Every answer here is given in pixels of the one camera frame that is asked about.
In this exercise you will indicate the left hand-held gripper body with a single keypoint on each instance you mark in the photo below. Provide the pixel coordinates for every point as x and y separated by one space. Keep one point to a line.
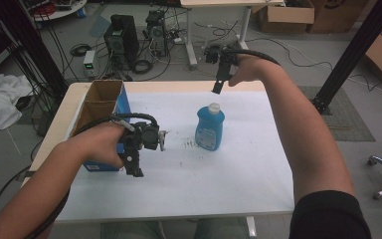
150 136

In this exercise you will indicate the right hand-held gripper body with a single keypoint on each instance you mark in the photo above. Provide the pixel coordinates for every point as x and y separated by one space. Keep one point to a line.
217 54

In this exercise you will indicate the blue bottle with white cap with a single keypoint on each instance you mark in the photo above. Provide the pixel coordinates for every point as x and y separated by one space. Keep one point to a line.
209 129

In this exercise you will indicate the person's right hand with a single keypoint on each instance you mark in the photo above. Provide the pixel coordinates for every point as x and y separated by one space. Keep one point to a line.
248 68

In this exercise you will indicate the person's left hand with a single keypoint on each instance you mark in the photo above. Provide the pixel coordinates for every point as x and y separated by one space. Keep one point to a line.
101 142

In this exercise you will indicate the white-legged desk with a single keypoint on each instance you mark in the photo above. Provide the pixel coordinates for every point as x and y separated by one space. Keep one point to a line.
212 2

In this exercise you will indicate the blue cardboard box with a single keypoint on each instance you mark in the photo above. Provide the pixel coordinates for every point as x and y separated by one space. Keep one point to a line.
101 99

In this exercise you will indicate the small black computer tower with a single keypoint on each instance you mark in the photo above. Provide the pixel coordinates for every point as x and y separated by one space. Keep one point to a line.
156 30

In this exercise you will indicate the open brown cardboard box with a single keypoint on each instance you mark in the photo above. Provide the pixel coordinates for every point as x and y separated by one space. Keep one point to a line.
286 16

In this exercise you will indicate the white power supply unit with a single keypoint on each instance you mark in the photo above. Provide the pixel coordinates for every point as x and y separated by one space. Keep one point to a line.
89 63

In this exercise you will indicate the large black computer tower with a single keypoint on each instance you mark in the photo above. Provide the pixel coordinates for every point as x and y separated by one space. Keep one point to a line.
122 36

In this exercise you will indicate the tall brown cardboard box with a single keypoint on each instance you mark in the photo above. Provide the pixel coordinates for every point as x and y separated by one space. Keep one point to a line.
338 15

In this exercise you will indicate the grey floor mat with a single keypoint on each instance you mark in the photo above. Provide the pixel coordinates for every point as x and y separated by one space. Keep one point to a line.
348 116

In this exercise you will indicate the black metal stand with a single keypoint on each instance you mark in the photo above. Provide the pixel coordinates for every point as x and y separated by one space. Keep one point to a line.
354 53

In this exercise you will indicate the white cloth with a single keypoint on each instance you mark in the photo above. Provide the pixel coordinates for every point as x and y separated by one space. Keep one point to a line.
0 99

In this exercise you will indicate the round white table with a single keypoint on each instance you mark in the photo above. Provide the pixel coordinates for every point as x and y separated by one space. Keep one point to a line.
59 10

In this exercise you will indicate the black sleeve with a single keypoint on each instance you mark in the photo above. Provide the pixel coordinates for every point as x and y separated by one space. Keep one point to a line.
328 215

